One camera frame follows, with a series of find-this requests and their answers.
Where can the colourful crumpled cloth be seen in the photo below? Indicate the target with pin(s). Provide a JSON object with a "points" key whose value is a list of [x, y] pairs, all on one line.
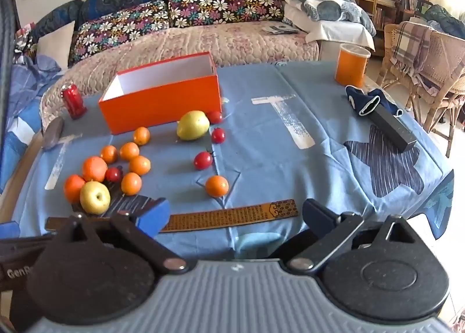
{"points": [[23, 40]]}

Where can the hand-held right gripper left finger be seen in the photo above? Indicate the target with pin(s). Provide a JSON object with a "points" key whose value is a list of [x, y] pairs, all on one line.
{"points": [[152, 215]]}

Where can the navy face mask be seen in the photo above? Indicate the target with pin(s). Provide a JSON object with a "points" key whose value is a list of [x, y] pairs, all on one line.
{"points": [[358, 100]]}

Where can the brown engraved wooden strip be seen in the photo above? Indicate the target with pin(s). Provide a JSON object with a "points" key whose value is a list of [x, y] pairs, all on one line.
{"points": [[232, 217]]}

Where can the yellow apple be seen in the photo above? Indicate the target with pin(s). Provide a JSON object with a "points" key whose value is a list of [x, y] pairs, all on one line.
{"points": [[95, 198]]}

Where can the floral cushion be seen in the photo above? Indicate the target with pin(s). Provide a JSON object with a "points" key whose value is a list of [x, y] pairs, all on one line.
{"points": [[120, 28], [225, 2]]}

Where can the grey oval object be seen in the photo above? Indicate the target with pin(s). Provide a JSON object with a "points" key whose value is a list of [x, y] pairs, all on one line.
{"points": [[53, 133]]}

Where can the orange cup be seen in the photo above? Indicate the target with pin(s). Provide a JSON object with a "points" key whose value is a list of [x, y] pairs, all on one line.
{"points": [[350, 66]]}

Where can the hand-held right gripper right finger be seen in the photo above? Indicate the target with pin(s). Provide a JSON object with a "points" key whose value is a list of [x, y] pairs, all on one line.
{"points": [[318, 216]]}

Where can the magazine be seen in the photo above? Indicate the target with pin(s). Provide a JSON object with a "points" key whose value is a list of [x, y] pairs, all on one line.
{"points": [[281, 29]]}

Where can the wicker chair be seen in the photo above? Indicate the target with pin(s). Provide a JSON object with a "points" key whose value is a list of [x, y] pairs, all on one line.
{"points": [[439, 64]]}

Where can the yellow-green lemon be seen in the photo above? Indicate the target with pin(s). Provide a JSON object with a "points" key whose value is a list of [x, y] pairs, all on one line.
{"points": [[192, 125]]}

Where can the small orange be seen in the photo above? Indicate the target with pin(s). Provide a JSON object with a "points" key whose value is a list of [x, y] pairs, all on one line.
{"points": [[73, 187], [131, 183], [109, 154], [129, 151], [217, 186], [141, 135], [140, 165]]}

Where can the red soda can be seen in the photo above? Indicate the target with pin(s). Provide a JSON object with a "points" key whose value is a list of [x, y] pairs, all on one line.
{"points": [[73, 100]]}

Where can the blue bedsheet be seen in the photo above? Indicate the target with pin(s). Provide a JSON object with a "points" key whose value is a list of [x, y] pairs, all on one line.
{"points": [[21, 100]]}

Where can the white pillow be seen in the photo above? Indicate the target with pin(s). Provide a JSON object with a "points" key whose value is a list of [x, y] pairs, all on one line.
{"points": [[56, 46]]}

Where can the orange cardboard box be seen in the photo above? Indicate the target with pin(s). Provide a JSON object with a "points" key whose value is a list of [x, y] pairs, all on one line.
{"points": [[163, 104]]}

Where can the black rectangular bar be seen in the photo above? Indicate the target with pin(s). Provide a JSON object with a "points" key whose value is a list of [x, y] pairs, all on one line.
{"points": [[392, 127]]}

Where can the white folded sheet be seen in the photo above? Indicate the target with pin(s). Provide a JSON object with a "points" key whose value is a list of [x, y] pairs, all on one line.
{"points": [[338, 33]]}

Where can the blue printed tablecloth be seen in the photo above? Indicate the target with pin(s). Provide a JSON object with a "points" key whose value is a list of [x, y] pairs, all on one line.
{"points": [[272, 158]]}

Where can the small red tomato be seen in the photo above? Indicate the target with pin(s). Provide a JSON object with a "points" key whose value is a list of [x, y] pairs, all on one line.
{"points": [[113, 174], [218, 135], [214, 117], [202, 161]]}

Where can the large orange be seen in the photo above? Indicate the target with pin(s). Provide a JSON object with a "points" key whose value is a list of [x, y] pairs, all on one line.
{"points": [[95, 168]]}

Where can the plaid blanket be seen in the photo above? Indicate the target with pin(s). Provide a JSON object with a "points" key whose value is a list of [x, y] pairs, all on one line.
{"points": [[410, 46]]}

